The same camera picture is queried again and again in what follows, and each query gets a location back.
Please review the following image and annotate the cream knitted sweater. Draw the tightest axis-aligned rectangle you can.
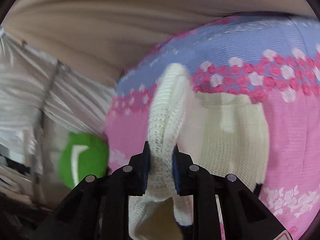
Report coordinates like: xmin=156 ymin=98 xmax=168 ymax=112
xmin=129 ymin=63 xmax=269 ymax=239

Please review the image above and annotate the green plastic stool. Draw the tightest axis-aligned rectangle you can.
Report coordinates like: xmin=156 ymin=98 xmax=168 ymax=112
xmin=59 ymin=132 xmax=108 ymax=189

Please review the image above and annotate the white striped fabric cover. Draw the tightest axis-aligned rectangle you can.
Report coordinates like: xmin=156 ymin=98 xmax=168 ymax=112
xmin=1 ymin=31 xmax=113 ymax=208

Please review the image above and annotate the pink floral bed quilt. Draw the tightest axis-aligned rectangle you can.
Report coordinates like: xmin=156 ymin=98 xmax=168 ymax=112
xmin=104 ymin=14 xmax=319 ymax=239

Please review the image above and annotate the beige curtain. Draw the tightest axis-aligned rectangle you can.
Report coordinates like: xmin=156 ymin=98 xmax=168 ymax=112
xmin=3 ymin=0 xmax=316 ymax=86

